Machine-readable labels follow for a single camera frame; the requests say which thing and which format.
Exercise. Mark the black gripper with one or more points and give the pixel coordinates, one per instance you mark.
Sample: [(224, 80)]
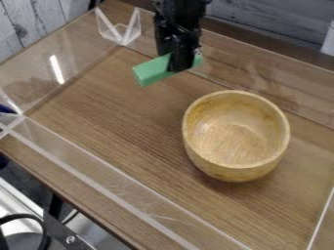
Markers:
[(176, 26)]

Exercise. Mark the green rectangular block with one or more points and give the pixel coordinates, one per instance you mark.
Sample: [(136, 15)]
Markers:
[(163, 67)]

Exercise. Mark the light wooden bowl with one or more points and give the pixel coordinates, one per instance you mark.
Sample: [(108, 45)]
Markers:
[(235, 135)]

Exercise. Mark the clear acrylic tray walls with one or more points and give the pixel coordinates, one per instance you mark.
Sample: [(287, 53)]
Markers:
[(100, 139)]

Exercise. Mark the black table leg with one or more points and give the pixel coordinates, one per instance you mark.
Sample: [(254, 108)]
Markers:
[(55, 207)]

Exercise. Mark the clear acrylic corner bracket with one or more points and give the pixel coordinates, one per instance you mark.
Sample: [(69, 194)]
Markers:
[(119, 33)]

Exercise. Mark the black metal bracket with screw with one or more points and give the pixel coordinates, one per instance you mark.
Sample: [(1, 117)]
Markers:
[(61, 238)]

